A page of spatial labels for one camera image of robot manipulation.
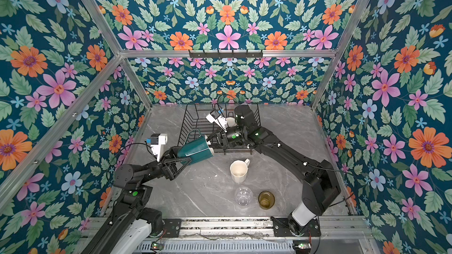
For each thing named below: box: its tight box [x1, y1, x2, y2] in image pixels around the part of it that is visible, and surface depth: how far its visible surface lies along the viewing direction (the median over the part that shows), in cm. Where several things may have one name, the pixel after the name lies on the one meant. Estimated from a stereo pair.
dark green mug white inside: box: [177, 128, 215, 166], surface depth 58 cm
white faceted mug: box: [230, 158, 251, 183], surface depth 84 cm
